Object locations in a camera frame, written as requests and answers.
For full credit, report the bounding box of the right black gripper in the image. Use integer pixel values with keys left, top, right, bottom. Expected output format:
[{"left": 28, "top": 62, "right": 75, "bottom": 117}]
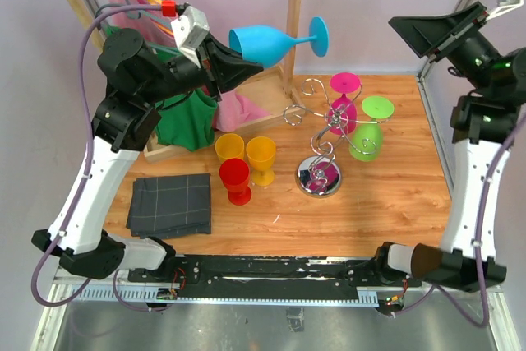
[{"left": 389, "top": 0, "right": 501, "bottom": 95}]

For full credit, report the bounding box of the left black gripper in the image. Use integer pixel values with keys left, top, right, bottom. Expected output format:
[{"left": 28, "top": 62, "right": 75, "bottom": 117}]
[{"left": 138, "top": 32, "right": 264, "bottom": 105}]

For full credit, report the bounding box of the blue wine glass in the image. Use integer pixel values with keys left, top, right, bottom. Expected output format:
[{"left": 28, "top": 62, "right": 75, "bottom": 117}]
[{"left": 228, "top": 16, "right": 330, "bottom": 68}]

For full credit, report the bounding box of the yellow wine glass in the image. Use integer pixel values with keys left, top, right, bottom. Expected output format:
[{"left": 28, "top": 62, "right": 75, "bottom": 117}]
[
  {"left": 246, "top": 136, "right": 276, "bottom": 187},
  {"left": 215, "top": 133, "right": 245, "bottom": 164}
]

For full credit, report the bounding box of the red wine glass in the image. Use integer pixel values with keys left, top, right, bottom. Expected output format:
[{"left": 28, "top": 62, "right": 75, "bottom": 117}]
[{"left": 219, "top": 158, "right": 251, "bottom": 206}]

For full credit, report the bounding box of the green wine glass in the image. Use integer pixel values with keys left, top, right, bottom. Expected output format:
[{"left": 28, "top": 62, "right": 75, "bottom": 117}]
[{"left": 349, "top": 95, "right": 395, "bottom": 162}]

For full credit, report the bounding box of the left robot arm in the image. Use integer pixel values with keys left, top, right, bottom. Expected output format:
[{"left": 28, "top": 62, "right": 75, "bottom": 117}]
[{"left": 31, "top": 28, "right": 264, "bottom": 282}]

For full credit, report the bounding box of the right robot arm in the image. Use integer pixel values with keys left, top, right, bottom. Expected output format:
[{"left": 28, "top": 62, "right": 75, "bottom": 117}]
[{"left": 372, "top": 2, "right": 525, "bottom": 293}]

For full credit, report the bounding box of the wooden clothes rack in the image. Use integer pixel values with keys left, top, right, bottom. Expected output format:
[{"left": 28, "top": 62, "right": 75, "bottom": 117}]
[{"left": 56, "top": 0, "right": 307, "bottom": 165}]

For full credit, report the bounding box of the magenta wine glass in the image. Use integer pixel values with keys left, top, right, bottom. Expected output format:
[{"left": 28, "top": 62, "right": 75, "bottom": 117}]
[{"left": 329, "top": 72, "right": 362, "bottom": 136}]

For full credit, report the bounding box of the chrome wine glass rack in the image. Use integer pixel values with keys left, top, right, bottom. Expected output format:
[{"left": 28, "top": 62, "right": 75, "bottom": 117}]
[{"left": 283, "top": 77, "right": 368, "bottom": 198}]

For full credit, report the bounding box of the green tank top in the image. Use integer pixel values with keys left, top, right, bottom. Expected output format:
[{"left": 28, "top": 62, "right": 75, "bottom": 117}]
[{"left": 92, "top": 28, "right": 217, "bottom": 152}]

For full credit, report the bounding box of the pink t-shirt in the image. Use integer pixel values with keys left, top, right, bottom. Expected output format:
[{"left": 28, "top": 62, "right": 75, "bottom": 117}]
[{"left": 108, "top": 0, "right": 270, "bottom": 132}]

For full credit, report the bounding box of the dark grey folded cloth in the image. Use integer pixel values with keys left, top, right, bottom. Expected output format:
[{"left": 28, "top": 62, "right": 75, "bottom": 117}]
[{"left": 127, "top": 173, "right": 212, "bottom": 239}]

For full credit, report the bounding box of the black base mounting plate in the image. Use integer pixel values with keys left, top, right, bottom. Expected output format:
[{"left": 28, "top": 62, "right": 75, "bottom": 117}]
[{"left": 127, "top": 255, "right": 421, "bottom": 296}]

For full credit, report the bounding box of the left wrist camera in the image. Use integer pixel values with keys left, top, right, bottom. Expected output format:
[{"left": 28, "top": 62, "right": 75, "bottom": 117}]
[{"left": 171, "top": 6, "right": 210, "bottom": 68}]

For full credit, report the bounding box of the grey cable duct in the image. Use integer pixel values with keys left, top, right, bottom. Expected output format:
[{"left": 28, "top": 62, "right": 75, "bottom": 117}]
[{"left": 76, "top": 287, "right": 381, "bottom": 307}]

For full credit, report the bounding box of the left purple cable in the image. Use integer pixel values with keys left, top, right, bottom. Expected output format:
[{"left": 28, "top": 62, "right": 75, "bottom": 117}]
[{"left": 30, "top": 3, "right": 173, "bottom": 313}]

